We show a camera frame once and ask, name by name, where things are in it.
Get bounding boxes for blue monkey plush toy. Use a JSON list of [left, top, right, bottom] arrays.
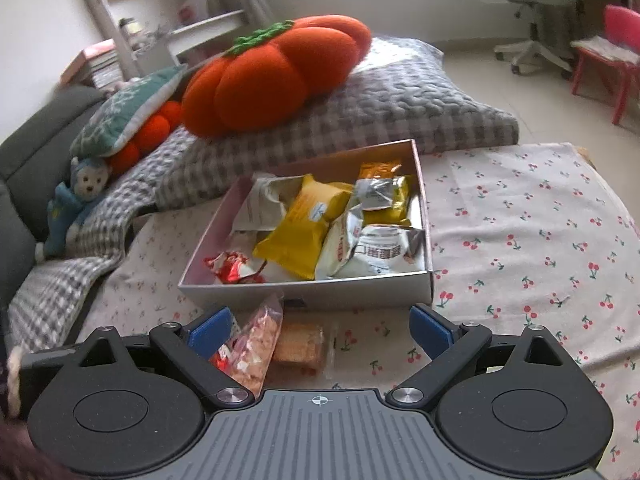
[[35, 156, 113, 261]]

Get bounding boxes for mustard silver snack packet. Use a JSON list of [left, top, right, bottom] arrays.
[[350, 175, 414, 228]]

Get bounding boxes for large orange pumpkin plush pillow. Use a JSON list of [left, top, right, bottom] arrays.
[[181, 16, 373, 138]]

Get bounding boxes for red pink box on shelf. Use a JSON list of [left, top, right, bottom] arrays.
[[177, 0, 212, 27]]

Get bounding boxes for cherry print cloth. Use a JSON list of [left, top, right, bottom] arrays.
[[75, 142, 640, 480]]

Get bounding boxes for clear packet brown biscuit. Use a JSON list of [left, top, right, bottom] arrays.
[[271, 319, 342, 380]]

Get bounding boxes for white bookshelf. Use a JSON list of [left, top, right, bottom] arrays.
[[67, 0, 251, 78]]

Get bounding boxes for pink plastic chair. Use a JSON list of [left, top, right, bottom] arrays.
[[571, 4, 640, 126]]

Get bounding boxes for pink cardboard box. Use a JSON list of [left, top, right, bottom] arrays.
[[177, 139, 434, 310]]

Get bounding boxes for white storage box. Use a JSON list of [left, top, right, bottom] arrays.
[[134, 42, 174, 74]]

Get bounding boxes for clear packet of pink snacks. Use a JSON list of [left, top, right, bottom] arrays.
[[209, 292, 285, 396]]

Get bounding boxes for orange snack packet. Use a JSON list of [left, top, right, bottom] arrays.
[[357, 159, 404, 182]]

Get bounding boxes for red white snack packet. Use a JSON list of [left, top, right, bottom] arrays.
[[203, 252, 232, 281], [222, 251, 268, 285]]

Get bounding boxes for white brown-print snack packet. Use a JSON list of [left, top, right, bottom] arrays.
[[350, 224, 426, 278]]

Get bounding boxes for white red-print snack packet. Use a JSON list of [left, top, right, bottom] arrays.
[[315, 210, 364, 281]]

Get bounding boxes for plain white snack packet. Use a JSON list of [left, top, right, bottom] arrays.
[[231, 174, 304, 234]]

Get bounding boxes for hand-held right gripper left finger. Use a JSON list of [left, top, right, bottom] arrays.
[[55, 308, 253, 409]]

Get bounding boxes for dark grey sofa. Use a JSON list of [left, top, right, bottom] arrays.
[[0, 85, 108, 306]]

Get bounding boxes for stack of books pink cover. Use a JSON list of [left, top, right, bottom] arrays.
[[60, 40, 124, 88]]

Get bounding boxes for person's left forearm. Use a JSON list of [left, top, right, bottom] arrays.
[[0, 347, 76, 480]]

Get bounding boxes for yellow snack packet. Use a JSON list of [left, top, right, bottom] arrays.
[[252, 174, 356, 281]]

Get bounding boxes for folded cloth on chair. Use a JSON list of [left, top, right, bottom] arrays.
[[570, 36, 640, 66]]

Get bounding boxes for small orange pumpkin plush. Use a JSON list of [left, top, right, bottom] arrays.
[[110, 100, 183, 176]]

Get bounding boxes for grey checkered blanket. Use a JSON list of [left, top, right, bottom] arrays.
[[7, 132, 201, 356]]

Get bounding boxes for grey checkered quilted mat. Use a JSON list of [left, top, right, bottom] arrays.
[[155, 37, 519, 211]]

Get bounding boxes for green white patterned pillow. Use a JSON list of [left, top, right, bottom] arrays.
[[70, 64, 188, 158]]

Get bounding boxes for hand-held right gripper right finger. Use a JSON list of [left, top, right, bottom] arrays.
[[391, 305, 583, 409]]

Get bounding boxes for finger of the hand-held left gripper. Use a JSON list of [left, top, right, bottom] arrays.
[[20, 344, 83, 368]]

